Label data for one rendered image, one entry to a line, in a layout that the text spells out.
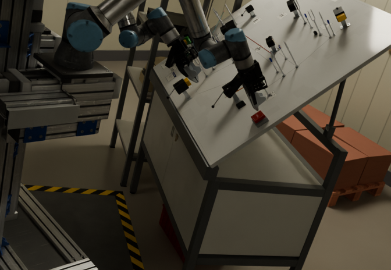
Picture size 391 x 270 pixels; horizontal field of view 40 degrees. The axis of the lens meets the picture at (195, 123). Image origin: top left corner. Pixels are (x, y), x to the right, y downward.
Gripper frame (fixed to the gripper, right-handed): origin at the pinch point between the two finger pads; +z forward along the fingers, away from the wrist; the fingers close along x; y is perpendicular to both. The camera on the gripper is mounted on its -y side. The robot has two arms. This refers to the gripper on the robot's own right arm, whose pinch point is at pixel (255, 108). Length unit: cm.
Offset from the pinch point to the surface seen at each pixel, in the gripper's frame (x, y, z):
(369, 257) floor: 49, 49, 173
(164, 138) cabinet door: 68, -39, 34
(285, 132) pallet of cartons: 165, 51, 135
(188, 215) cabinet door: 8, -44, 41
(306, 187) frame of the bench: -4.6, 9.3, 46.3
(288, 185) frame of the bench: -4.8, 1.7, 40.8
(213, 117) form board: 24.0, -14.5, 9.6
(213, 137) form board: 10.1, -19.4, 10.5
